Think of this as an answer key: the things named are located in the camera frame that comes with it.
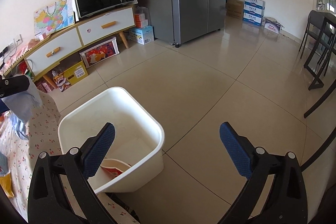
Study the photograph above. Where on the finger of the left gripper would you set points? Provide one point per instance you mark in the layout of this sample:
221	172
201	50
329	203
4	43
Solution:
14	85

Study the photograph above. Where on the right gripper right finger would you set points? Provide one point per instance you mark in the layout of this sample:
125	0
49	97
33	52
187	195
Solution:
286	201

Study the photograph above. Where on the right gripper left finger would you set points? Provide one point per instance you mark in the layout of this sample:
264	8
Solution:
48	202

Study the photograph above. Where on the white trash bin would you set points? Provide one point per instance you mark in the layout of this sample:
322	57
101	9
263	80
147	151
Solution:
139	139

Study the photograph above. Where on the pink keyboard cover cloth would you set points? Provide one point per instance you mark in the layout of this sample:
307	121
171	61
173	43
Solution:
15	56

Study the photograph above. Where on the cherry print tablecloth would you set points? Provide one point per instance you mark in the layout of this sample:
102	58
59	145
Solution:
19	157

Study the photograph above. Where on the yellow cardboard box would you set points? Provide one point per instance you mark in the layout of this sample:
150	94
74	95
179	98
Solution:
66	76

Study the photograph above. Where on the wooden tv cabinet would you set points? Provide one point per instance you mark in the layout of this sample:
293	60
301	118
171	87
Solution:
47	54

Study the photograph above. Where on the colourful china map board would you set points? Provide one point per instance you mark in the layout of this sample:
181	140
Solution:
53	17

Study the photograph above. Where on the red gift box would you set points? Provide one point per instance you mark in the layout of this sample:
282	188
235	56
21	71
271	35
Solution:
100	52

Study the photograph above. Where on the black dining chair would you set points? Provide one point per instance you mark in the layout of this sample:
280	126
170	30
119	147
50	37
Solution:
314	25

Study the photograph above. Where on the stacked blue water cartons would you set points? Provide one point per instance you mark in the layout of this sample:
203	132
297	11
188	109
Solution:
253	11

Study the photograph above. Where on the brown cardboard box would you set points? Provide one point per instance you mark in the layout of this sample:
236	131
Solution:
235	9

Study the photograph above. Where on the wall power socket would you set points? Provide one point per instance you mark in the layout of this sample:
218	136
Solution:
14	43

